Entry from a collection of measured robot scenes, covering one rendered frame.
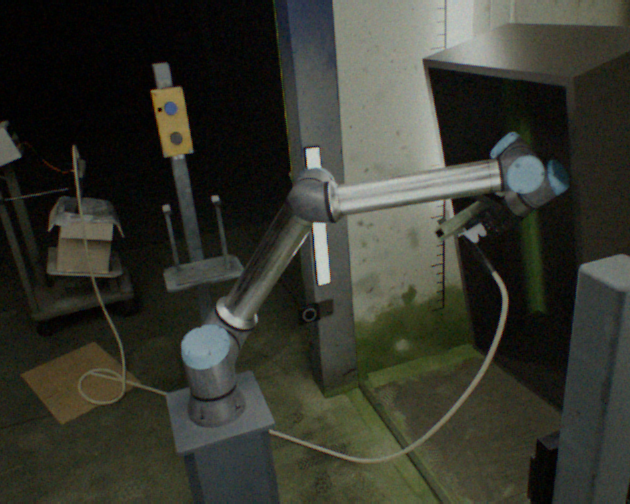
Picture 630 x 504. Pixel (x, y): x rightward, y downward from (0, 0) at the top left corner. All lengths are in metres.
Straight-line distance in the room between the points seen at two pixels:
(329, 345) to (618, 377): 2.33
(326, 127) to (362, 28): 0.40
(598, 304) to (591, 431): 0.13
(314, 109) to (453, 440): 1.52
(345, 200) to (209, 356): 0.64
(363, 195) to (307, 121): 0.91
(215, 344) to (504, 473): 1.34
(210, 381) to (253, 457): 0.30
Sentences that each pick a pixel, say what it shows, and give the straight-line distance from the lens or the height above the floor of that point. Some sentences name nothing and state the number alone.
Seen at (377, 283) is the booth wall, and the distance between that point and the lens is 2.78.
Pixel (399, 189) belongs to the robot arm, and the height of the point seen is 1.38.
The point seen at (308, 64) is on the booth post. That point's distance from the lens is 2.38.
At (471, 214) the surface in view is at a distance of 1.93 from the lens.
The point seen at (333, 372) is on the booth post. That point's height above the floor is 0.14.
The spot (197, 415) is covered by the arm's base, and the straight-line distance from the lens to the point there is 1.95.
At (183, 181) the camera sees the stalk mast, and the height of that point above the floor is 1.16.
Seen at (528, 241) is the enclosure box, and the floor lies 0.87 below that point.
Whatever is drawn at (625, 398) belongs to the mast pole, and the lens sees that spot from 0.59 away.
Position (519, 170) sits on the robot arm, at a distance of 1.53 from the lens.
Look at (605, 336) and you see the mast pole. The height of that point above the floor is 1.59.
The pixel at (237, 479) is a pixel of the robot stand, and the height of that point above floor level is 0.45.
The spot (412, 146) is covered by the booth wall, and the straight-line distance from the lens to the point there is 2.63.
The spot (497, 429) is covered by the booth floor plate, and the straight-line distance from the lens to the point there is 2.79.
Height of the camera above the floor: 1.88
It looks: 25 degrees down
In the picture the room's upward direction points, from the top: 5 degrees counter-clockwise
